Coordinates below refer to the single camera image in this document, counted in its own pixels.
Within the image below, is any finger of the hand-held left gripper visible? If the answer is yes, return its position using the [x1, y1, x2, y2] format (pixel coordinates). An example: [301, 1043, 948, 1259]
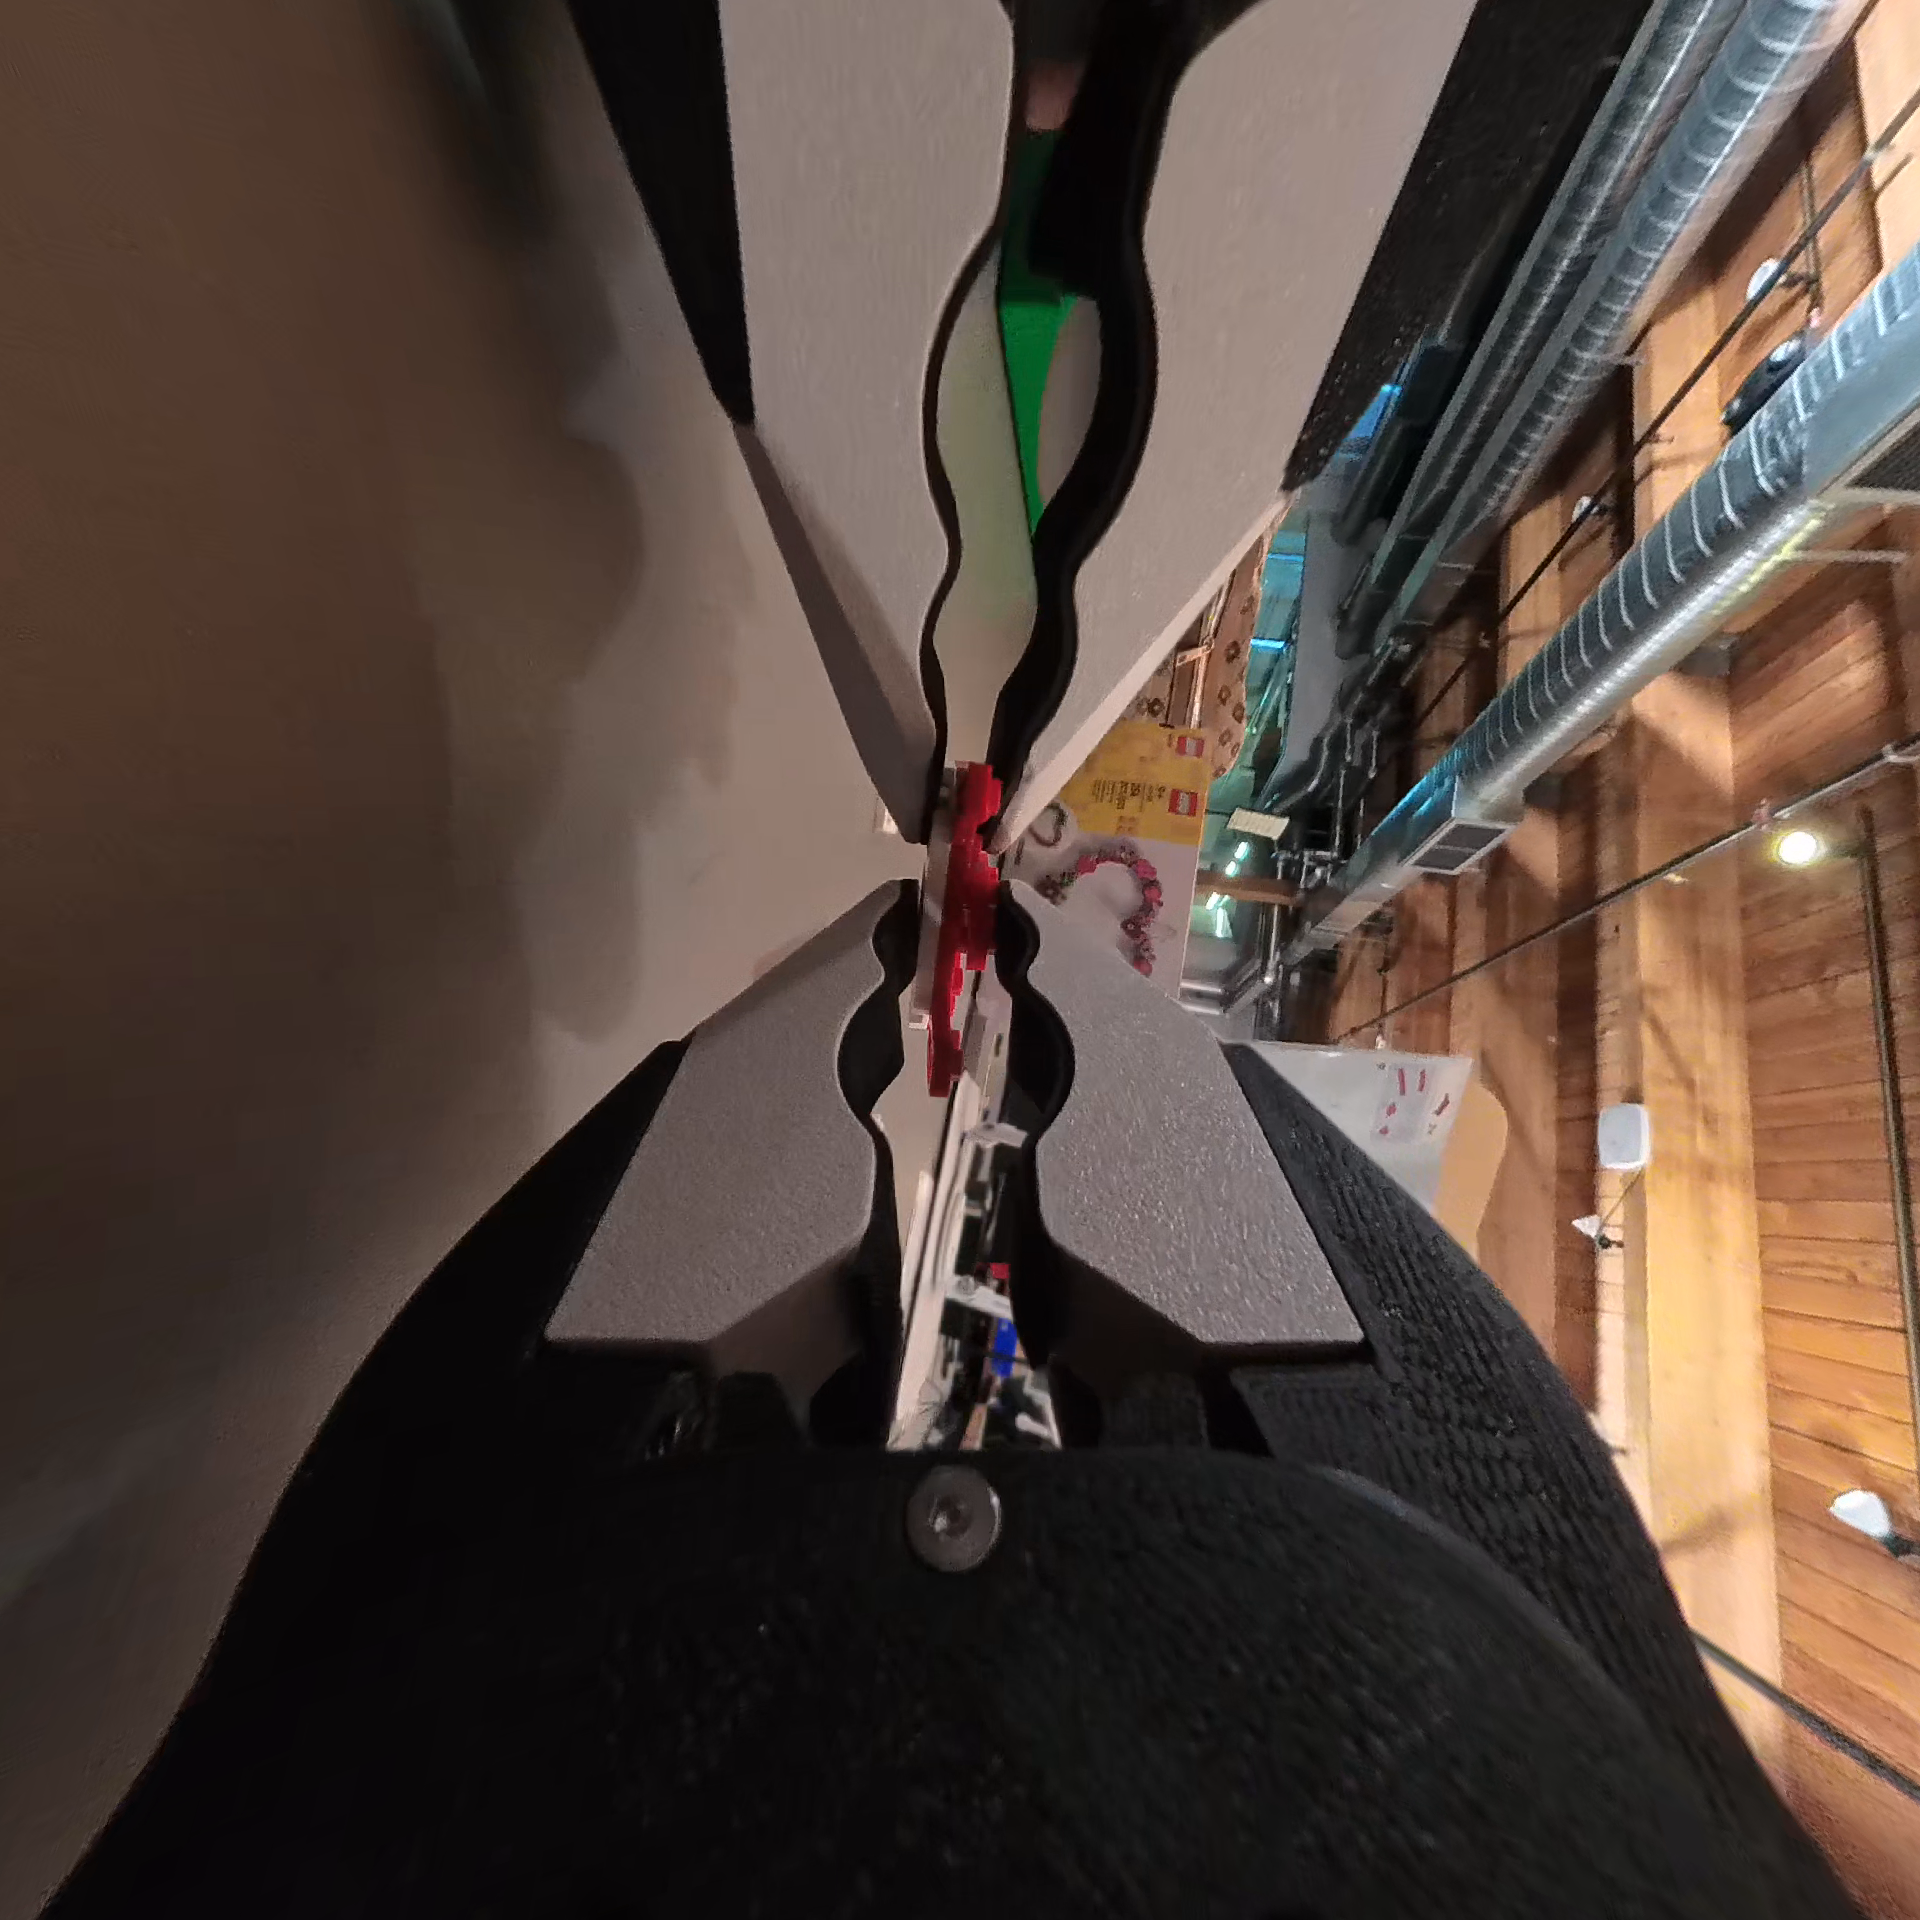
[718, 0, 1037, 839]
[983, 0, 1479, 856]

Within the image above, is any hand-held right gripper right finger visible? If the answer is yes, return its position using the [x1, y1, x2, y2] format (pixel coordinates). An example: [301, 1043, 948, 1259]
[991, 882, 1369, 1442]

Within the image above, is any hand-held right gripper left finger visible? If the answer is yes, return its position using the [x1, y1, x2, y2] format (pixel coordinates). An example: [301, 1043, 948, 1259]
[544, 879, 920, 1442]

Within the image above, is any red lego plate assembly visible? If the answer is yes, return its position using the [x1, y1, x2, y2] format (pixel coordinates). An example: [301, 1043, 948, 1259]
[903, 762, 1009, 1097]

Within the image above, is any lego instruction booklet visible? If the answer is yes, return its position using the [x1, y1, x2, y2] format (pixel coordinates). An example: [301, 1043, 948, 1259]
[1231, 1043, 1479, 1206]

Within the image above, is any lego box with heart wreath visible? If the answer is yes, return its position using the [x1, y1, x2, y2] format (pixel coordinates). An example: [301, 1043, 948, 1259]
[1001, 722, 1214, 976]

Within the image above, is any green plastic bin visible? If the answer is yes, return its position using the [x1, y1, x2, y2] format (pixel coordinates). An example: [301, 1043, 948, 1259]
[995, 129, 1109, 535]

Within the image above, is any insulated silver ceiling pipe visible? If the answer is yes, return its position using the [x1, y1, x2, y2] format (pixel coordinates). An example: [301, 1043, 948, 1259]
[1334, 0, 1877, 654]

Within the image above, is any black ceiling dome device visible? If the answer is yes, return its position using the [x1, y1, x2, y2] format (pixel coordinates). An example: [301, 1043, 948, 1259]
[1720, 337, 1814, 432]

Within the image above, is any silver spiral ventilation duct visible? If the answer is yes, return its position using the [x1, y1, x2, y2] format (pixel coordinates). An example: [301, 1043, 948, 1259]
[1296, 247, 1920, 962]

